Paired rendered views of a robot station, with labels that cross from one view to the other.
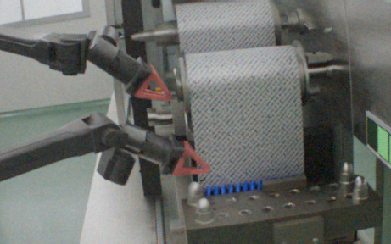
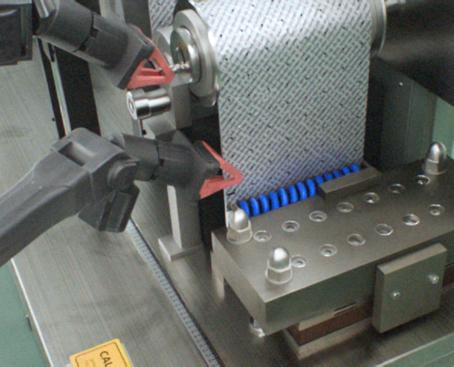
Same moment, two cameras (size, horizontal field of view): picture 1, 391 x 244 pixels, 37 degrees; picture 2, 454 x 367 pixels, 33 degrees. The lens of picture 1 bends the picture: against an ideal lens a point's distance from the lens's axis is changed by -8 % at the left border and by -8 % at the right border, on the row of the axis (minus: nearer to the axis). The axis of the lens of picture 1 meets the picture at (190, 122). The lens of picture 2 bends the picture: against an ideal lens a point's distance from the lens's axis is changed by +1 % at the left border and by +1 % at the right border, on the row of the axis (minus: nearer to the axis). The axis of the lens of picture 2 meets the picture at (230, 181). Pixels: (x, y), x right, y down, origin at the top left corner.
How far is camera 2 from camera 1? 0.57 m
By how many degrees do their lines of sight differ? 28
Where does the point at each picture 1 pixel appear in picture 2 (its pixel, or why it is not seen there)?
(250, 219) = (346, 266)
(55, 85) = not seen: outside the picture
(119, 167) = (120, 207)
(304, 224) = (422, 261)
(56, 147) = (36, 219)
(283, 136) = (340, 115)
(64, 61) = not seen: outside the picture
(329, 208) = (448, 231)
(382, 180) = (432, 131)
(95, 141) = (95, 189)
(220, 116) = (260, 102)
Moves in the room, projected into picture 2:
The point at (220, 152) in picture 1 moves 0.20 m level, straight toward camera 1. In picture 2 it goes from (256, 152) to (319, 235)
